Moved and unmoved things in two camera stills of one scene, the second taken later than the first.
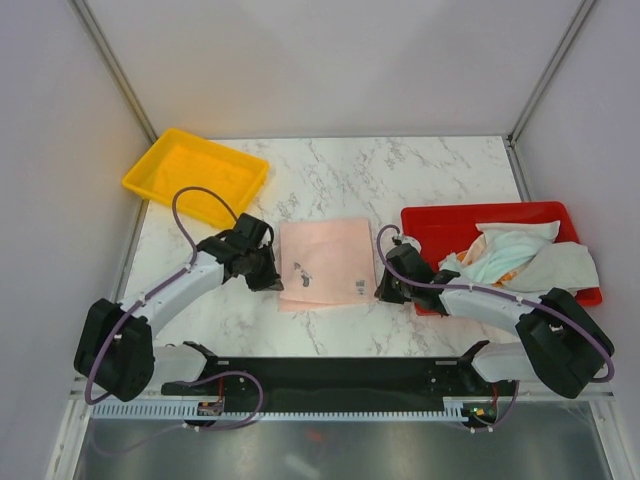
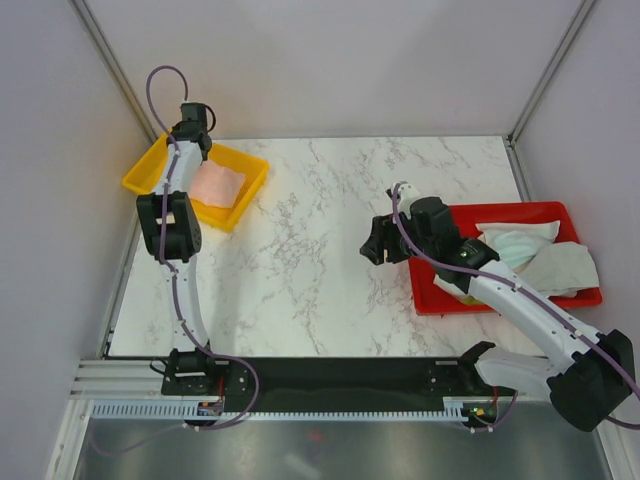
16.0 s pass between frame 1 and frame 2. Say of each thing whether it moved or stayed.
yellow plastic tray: stayed
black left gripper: moved
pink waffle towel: moved
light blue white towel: stayed
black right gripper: moved
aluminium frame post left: stayed
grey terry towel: stayed
